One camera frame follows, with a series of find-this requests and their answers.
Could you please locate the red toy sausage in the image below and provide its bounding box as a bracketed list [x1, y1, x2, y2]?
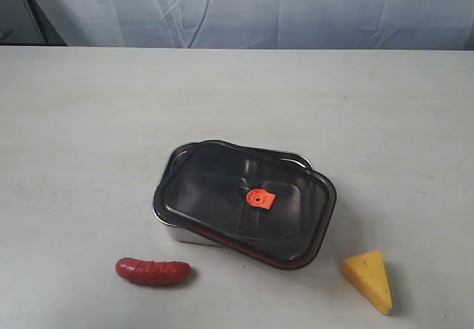
[115, 258, 192, 287]

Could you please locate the white wrinkled backdrop curtain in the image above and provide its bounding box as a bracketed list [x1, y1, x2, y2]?
[0, 0, 474, 50]

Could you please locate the dark transparent lunch box lid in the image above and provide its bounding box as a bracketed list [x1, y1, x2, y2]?
[153, 140, 337, 270]

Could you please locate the yellow toy cheese wedge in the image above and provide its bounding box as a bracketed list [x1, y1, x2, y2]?
[341, 250, 393, 315]

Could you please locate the steel two-compartment lunch box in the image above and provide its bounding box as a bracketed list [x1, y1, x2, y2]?
[153, 142, 315, 247]

